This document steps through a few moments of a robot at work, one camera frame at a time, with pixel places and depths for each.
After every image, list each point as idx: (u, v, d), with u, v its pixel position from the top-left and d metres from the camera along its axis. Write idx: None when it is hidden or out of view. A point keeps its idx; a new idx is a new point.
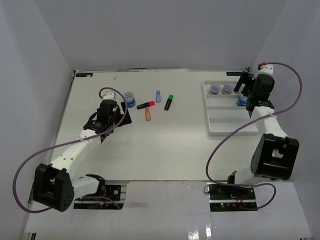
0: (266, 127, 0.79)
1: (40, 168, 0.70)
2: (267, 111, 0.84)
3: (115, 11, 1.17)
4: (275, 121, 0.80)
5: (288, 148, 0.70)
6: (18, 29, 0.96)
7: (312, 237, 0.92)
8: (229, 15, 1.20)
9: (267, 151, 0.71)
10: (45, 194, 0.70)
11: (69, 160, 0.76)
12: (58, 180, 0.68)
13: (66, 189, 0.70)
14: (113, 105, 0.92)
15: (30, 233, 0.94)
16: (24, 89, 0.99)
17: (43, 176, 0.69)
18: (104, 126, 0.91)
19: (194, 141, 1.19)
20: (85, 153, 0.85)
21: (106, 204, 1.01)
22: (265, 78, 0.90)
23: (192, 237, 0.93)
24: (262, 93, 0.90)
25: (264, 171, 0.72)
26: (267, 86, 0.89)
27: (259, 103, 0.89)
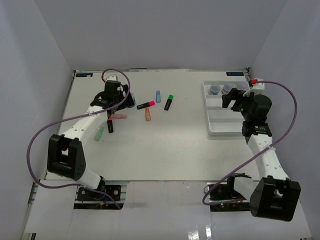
0: (265, 165, 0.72)
1: (53, 139, 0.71)
2: (264, 143, 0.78)
3: (116, 11, 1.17)
4: (274, 156, 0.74)
5: (290, 193, 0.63)
6: (19, 30, 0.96)
7: (312, 237, 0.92)
8: (228, 15, 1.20)
9: (268, 197, 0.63)
10: (59, 163, 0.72)
11: (80, 131, 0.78)
12: (72, 148, 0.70)
13: (79, 157, 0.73)
14: (117, 84, 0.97)
15: (30, 233, 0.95)
16: (24, 89, 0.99)
17: (57, 146, 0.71)
18: (110, 103, 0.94)
19: (194, 141, 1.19)
20: (94, 127, 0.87)
21: (106, 204, 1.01)
22: (261, 101, 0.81)
23: (192, 237, 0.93)
24: (259, 118, 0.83)
25: (265, 215, 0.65)
26: (264, 111, 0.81)
27: (256, 129, 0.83)
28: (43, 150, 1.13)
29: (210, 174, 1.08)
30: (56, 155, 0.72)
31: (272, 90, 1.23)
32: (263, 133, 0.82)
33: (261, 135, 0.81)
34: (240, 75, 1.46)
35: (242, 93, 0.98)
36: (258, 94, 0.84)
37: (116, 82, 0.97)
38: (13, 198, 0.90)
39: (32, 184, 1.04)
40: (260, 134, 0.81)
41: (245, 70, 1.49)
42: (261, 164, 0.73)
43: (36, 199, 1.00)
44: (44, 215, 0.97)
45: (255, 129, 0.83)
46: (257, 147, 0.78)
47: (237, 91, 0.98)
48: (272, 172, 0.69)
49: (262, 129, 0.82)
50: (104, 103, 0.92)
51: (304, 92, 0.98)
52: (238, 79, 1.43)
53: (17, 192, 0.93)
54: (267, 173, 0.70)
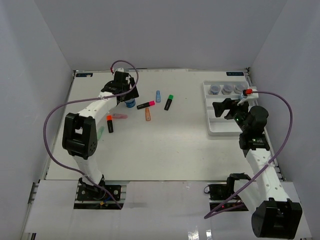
0: (265, 185, 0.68)
1: (69, 116, 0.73)
2: (263, 159, 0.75)
3: (115, 11, 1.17)
4: (274, 175, 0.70)
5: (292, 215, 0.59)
6: (18, 30, 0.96)
7: (312, 237, 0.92)
8: (228, 15, 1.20)
9: (271, 220, 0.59)
10: (74, 140, 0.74)
11: (93, 112, 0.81)
12: (88, 125, 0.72)
13: (92, 135, 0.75)
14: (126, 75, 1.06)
15: (30, 233, 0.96)
16: (24, 89, 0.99)
17: (73, 123, 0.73)
18: (119, 90, 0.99)
19: (194, 141, 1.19)
20: (105, 110, 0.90)
21: (106, 204, 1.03)
22: (259, 114, 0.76)
23: (192, 237, 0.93)
24: (256, 131, 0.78)
25: (268, 235, 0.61)
26: (262, 124, 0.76)
27: (253, 144, 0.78)
28: (42, 150, 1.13)
29: (210, 174, 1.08)
30: (71, 133, 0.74)
31: (272, 90, 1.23)
32: (261, 146, 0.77)
33: (259, 150, 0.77)
34: (240, 75, 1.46)
35: (235, 102, 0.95)
36: (255, 105, 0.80)
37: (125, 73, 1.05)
38: (13, 198, 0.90)
39: (32, 184, 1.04)
40: (258, 149, 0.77)
41: (245, 70, 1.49)
42: (262, 184, 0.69)
43: (36, 199, 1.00)
44: (44, 215, 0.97)
45: (253, 143, 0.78)
46: (256, 165, 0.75)
47: (230, 102, 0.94)
48: (273, 193, 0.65)
49: (260, 143, 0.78)
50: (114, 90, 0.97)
51: (304, 92, 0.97)
52: (238, 79, 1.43)
53: (17, 191, 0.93)
54: (268, 194, 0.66)
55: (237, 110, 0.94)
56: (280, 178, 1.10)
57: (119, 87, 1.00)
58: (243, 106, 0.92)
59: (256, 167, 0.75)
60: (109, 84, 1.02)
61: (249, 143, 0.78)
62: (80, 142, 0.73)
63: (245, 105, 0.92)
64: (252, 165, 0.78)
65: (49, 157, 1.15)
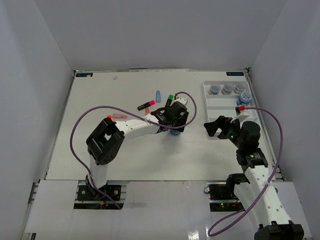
0: (267, 207, 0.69)
1: (106, 121, 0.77)
2: (262, 177, 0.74)
3: (116, 10, 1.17)
4: (274, 195, 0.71)
5: (294, 236, 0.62)
6: (19, 30, 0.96)
7: (312, 237, 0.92)
8: (228, 15, 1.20)
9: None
10: (98, 142, 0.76)
11: (128, 128, 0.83)
12: (115, 138, 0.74)
13: (114, 149, 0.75)
14: (182, 109, 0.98)
15: (30, 234, 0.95)
16: (24, 89, 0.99)
17: (104, 129, 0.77)
18: (166, 121, 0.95)
19: (194, 141, 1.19)
20: (142, 131, 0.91)
21: (106, 204, 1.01)
22: (251, 128, 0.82)
23: (192, 237, 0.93)
24: (251, 145, 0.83)
25: None
26: (256, 138, 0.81)
27: (251, 158, 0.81)
28: (43, 150, 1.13)
29: (210, 174, 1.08)
30: (99, 134, 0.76)
31: (271, 90, 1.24)
32: (259, 162, 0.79)
33: (259, 167, 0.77)
34: (240, 75, 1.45)
35: (228, 119, 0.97)
36: (245, 121, 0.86)
37: (182, 107, 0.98)
38: (13, 198, 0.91)
39: (32, 184, 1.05)
40: (256, 165, 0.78)
41: (245, 70, 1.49)
42: (263, 205, 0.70)
43: (36, 199, 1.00)
44: (44, 214, 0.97)
45: (251, 158, 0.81)
46: (256, 183, 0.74)
47: (224, 119, 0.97)
48: (275, 216, 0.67)
49: (257, 158, 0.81)
50: (161, 119, 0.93)
51: (304, 92, 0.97)
52: (238, 79, 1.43)
53: (17, 192, 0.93)
54: (270, 216, 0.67)
55: (230, 127, 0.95)
56: (280, 178, 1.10)
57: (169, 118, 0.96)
58: (235, 124, 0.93)
59: (256, 187, 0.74)
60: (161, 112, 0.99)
61: (247, 159, 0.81)
62: (101, 148, 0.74)
63: (237, 122, 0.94)
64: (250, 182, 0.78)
65: (49, 157, 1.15)
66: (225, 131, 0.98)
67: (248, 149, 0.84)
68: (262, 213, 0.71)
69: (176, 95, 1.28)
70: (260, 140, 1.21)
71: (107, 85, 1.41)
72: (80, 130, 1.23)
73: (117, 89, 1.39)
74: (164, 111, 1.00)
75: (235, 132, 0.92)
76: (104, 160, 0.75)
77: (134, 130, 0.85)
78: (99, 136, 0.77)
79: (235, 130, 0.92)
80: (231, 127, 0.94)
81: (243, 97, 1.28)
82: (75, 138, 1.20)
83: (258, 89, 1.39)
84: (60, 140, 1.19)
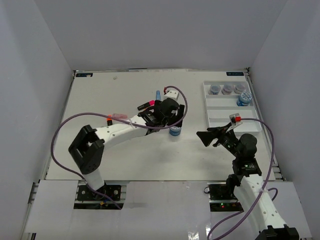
0: (263, 213, 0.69)
1: (85, 129, 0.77)
2: (257, 184, 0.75)
3: (115, 10, 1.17)
4: (269, 200, 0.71)
5: None
6: (19, 30, 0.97)
7: (312, 237, 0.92)
8: (228, 15, 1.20)
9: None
10: (79, 150, 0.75)
11: (110, 135, 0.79)
12: (94, 146, 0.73)
13: (94, 157, 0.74)
14: (173, 107, 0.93)
15: (30, 233, 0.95)
16: (24, 89, 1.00)
17: (84, 137, 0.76)
18: (155, 122, 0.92)
19: (194, 141, 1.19)
20: (127, 136, 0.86)
21: (106, 204, 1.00)
22: (249, 142, 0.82)
23: (192, 237, 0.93)
24: (247, 156, 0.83)
25: None
26: (252, 152, 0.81)
27: (245, 168, 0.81)
28: (43, 150, 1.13)
29: (210, 174, 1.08)
30: (80, 143, 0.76)
31: (271, 90, 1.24)
32: (254, 173, 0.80)
33: (255, 176, 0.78)
34: (240, 75, 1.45)
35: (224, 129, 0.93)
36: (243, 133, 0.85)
37: (172, 105, 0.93)
38: (13, 198, 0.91)
39: (32, 184, 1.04)
40: (251, 175, 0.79)
41: (245, 70, 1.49)
42: (259, 211, 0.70)
43: (36, 199, 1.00)
44: (44, 215, 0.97)
45: (246, 169, 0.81)
46: (251, 192, 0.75)
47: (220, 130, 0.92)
48: (271, 221, 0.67)
49: (252, 168, 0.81)
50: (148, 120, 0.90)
51: (304, 91, 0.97)
52: (238, 79, 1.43)
53: (17, 192, 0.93)
54: (266, 220, 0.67)
55: (226, 137, 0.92)
56: (280, 178, 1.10)
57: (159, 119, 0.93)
58: (231, 134, 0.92)
59: (251, 194, 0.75)
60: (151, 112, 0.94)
61: (243, 170, 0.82)
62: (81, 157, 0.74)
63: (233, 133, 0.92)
64: (245, 189, 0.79)
65: (49, 157, 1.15)
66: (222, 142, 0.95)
67: (244, 159, 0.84)
68: (259, 218, 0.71)
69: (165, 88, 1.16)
70: (260, 140, 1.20)
71: (107, 85, 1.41)
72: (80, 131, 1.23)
73: (117, 89, 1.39)
74: (155, 110, 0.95)
75: (232, 142, 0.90)
76: (86, 167, 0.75)
77: (116, 136, 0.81)
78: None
79: (231, 141, 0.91)
80: (228, 138, 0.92)
81: (243, 97, 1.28)
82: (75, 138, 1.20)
83: (258, 89, 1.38)
84: (60, 140, 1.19)
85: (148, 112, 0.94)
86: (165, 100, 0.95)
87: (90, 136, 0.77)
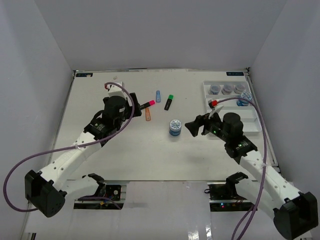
0: (274, 187, 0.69)
1: (29, 176, 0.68)
2: (258, 161, 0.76)
3: (115, 10, 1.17)
4: (274, 173, 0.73)
5: (309, 205, 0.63)
6: (18, 30, 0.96)
7: (312, 238, 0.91)
8: (228, 15, 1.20)
9: (295, 221, 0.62)
10: (34, 199, 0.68)
11: (59, 170, 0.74)
12: (45, 193, 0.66)
13: (53, 200, 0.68)
14: (119, 106, 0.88)
15: (30, 233, 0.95)
16: (24, 89, 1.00)
17: (32, 185, 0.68)
18: (106, 130, 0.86)
19: (194, 141, 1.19)
20: (81, 159, 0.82)
21: (106, 204, 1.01)
22: (234, 120, 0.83)
23: (192, 237, 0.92)
24: (236, 135, 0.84)
25: (299, 233, 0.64)
26: (240, 128, 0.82)
27: (240, 147, 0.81)
28: (42, 150, 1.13)
29: (210, 174, 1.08)
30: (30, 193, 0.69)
31: (271, 90, 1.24)
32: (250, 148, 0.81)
33: (252, 153, 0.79)
34: (240, 75, 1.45)
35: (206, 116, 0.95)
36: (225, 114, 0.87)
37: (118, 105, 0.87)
38: (14, 198, 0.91)
39: None
40: (248, 152, 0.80)
41: (245, 70, 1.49)
42: (270, 186, 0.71)
43: None
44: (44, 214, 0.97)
45: (241, 148, 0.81)
46: (255, 169, 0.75)
47: (202, 118, 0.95)
48: (285, 193, 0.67)
49: (246, 145, 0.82)
50: (98, 131, 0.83)
51: (304, 91, 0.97)
52: (238, 79, 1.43)
53: (18, 191, 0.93)
54: (281, 195, 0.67)
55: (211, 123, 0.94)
56: None
57: (109, 124, 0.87)
58: (214, 119, 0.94)
59: (256, 172, 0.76)
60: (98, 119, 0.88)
61: (238, 150, 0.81)
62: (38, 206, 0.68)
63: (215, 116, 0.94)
64: (247, 169, 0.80)
65: (49, 157, 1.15)
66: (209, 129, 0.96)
67: (235, 139, 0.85)
68: (272, 194, 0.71)
69: (106, 85, 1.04)
70: (261, 140, 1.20)
71: None
72: (80, 130, 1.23)
73: None
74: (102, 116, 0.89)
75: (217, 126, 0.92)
76: (50, 211, 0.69)
77: (67, 169, 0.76)
78: (33, 193, 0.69)
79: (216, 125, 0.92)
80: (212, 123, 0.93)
81: (243, 97, 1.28)
82: (75, 138, 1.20)
83: (258, 89, 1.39)
84: (60, 140, 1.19)
85: (93, 121, 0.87)
86: (109, 101, 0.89)
87: (39, 180, 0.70)
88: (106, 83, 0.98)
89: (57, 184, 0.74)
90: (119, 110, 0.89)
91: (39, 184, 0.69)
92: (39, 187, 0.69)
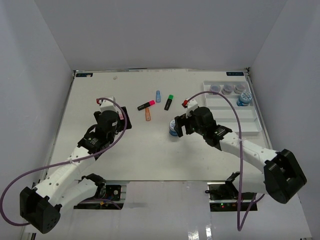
0: (254, 155, 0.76)
1: (24, 193, 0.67)
2: (234, 139, 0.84)
3: (115, 10, 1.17)
4: (251, 144, 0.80)
5: (288, 160, 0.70)
6: (18, 30, 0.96)
7: (312, 237, 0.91)
8: (228, 15, 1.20)
9: (283, 178, 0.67)
10: (30, 215, 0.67)
11: (54, 186, 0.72)
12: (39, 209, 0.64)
13: (48, 217, 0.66)
14: (112, 120, 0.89)
15: (30, 233, 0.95)
16: (24, 89, 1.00)
17: (27, 201, 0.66)
18: (99, 143, 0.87)
19: (194, 141, 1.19)
20: (75, 174, 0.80)
21: (106, 204, 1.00)
22: (202, 111, 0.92)
23: (192, 237, 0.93)
24: (210, 124, 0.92)
25: (293, 193, 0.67)
26: (210, 117, 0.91)
27: (217, 134, 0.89)
28: (43, 150, 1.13)
29: (210, 174, 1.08)
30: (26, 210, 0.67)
31: (271, 90, 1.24)
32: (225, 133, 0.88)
33: (227, 136, 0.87)
34: (240, 75, 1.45)
35: (183, 116, 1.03)
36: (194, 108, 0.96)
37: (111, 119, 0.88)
38: (14, 198, 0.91)
39: (32, 184, 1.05)
40: (225, 135, 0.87)
41: (245, 70, 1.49)
42: (250, 156, 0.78)
43: None
44: None
45: (218, 134, 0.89)
46: (234, 147, 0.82)
47: (180, 117, 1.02)
48: (264, 156, 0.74)
49: (221, 131, 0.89)
50: (92, 145, 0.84)
51: (304, 92, 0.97)
52: (238, 79, 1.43)
53: (19, 191, 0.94)
54: (261, 158, 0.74)
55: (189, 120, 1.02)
56: None
57: (101, 138, 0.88)
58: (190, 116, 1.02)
59: (235, 149, 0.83)
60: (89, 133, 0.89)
61: (216, 137, 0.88)
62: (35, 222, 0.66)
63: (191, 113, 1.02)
64: (228, 150, 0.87)
65: (49, 157, 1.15)
66: (189, 126, 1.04)
67: (211, 128, 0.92)
68: (254, 162, 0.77)
69: (98, 100, 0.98)
70: (261, 140, 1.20)
71: (107, 85, 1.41)
72: (80, 130, 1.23)
73: (117, 89, 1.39)
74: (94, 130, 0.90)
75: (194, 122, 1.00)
76: (46, 227, 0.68)
77: (62, 184, 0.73)
78: (28, 209, 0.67)
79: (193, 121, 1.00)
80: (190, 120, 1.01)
81: (243, 97, 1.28)
82: (75, 138, 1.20)
83: (258, 89, 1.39)
84: (60, 140, 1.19)
85: (86, 135, 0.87)
86: (101, 115, 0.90)
87: (34, 196, 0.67)
88: (97, 99, 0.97)
89: (54, 200, 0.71)
90: (112, 123, 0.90)
91: (35, 200, 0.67)
92: (35, 204, 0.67)
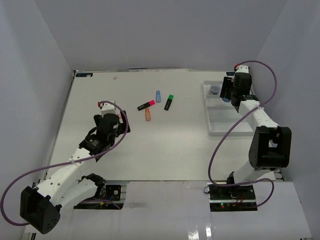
0: (257, 120, 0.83)
1: (25, 192, 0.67)
2: (253, 105, 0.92)
3: (115, 10, 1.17)
4: (263, 113, 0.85)
5: (282, 137, 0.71)
6: (18, 30, 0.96)
7: (312, 237, 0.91)
8: (228, 15, 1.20)
9: (264, 145, 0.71)
10: (29, 216, 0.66)
11: (55, 186, 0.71)
12: (41, 209, 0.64)
13: (49, 217, 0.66)
14: (113, 123, 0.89)
15: (30, 234, 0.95)
16: (24, 89, 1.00)
17: (28, 201, 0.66)
18: (100, 146, 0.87)
19: (194, 141, 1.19)
20: (76, 175, 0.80)
21: (106, 204, 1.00)
22: (244, 74, 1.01)
23: (192, 237, 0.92)
24: (243, 88, 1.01)
25: (265, 164, 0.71)
26: (246, 81, 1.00)
27: (243, 97, 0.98)
28: (43, 150, 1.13)
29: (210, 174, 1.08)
30: (26, 208, 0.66)
31: (271, 90, 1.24)
32: (250, 99, 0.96)
33: (249, 101, 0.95)
34: None
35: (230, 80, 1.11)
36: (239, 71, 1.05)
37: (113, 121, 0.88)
38: (14, 197, 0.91)
39: (32, 184, 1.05)
40: (248, 100, 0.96)
41: None
42: (255, 119, 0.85)
43: None
44: None
45: (243, 97, 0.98)
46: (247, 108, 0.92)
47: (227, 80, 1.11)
48: (264, 122, 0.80)
49: (249, 96, 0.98)
50: (93, 147, 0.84)
51: (304, 91, 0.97)
52: None
53: (19, 192, 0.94)
54: (260, 123, 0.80)
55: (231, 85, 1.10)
56: (280, 178, 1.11)
57: (103, 139, 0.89)
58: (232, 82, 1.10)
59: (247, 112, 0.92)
60: (91, 135, 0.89)
61: (239, 98, 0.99)
62: (35, 221, 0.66)
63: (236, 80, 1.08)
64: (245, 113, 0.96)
65: (49, 157, 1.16)
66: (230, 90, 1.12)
67: (242, 92, 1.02)
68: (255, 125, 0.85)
69: (100, 103, 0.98)
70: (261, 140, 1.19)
71: (107, 85, 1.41)
72: (80, 130, 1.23)
73: (117, 89, 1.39)
74: (96, 132, 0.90)
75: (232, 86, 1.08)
76: (46, 228, 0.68)
77: (63, 184, 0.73)
78: (28, 210, 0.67)
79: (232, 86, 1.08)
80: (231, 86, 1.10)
81: None
82: (75, 138, 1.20)
83: (258, 89, 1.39)
84: (60, 140, 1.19)
85: (88, 137, 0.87)
86: (103, 118, 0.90)
87: (35, 196, 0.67)
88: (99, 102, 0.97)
89: (54, 201, 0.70)
90: (114, 126, 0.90)
91: (35, 201, 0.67)
92: (35, 204, 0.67)
